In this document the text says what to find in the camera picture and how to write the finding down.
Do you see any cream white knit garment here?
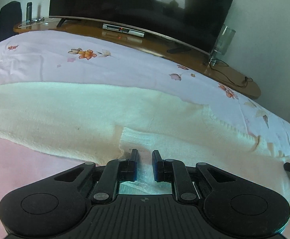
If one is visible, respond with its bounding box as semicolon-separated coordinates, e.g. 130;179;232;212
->
0;83;290;204

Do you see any wooden TV stand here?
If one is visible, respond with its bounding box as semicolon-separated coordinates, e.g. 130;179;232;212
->
13;18;261;99

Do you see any silver set-top box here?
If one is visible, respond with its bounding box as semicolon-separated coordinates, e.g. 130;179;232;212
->
102;23;145;38

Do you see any pink floral bed sheet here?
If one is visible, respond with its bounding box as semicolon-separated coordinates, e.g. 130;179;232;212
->
0;31;290;238

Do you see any clear glass vase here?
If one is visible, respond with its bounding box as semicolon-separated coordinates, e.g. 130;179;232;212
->
208;25;236;66

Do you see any large curved black television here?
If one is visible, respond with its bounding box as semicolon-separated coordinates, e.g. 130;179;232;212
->
49;0;233;53

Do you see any glass tray with items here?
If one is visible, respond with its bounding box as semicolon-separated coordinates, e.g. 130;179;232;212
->
17;17;52;29

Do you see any black power cable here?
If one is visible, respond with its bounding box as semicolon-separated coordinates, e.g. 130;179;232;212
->
204;57;254;89

